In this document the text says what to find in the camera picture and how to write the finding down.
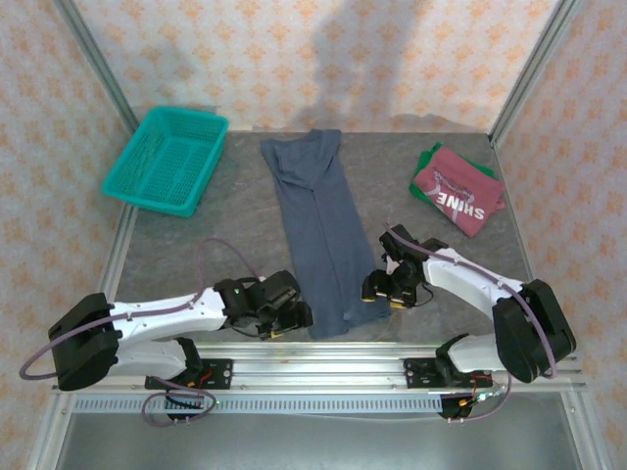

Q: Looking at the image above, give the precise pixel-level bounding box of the blue-grey t-shirt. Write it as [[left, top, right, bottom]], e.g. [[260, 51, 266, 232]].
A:
[[259, 127, 392, 340]]

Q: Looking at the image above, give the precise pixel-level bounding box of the maroon t-shirt with SHINE print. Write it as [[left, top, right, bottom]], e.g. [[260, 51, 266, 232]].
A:
[[413, 145, 506, 240]]

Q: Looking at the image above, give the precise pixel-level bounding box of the green t-shirt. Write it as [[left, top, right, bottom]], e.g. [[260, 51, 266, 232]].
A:
[[409, 141, 496, 202]]

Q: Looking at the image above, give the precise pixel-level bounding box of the grey metal panel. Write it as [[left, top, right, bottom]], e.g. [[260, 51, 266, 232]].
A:
[[28, 394, 603, 470]]

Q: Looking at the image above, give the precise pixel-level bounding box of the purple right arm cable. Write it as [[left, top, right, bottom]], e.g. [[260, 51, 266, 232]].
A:
[[382, 222, 559, 425]]

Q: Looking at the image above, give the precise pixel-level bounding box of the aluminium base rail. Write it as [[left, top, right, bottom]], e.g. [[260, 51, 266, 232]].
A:
[[51, 342, 587, 393]]

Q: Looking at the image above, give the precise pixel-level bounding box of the teal plastic basket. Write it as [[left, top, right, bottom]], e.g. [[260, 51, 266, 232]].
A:
[[101, 106, 230, 219]]

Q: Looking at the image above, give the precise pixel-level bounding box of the slotted grey cable duct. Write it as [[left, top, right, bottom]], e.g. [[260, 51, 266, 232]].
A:
[[72, 395, 445, 415]]

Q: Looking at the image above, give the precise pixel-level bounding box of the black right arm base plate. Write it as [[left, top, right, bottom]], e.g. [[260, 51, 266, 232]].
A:
[[402, 355, 445, 389]]

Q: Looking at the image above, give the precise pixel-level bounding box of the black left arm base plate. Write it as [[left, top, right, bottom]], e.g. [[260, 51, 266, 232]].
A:
[[144, 357, 234, 391]]

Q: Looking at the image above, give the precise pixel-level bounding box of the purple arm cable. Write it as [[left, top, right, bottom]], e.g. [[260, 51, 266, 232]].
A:
[[18, 238, 268, 427], [382, 222, 559, 425]]

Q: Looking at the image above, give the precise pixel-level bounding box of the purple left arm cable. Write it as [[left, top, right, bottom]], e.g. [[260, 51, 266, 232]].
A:
[[18, 238, 268, 427]]

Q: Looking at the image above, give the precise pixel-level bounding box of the aluminium frame post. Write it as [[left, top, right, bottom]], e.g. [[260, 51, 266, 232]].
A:
[[489, 0, 577, 144], [53, 0, 141, 133]]

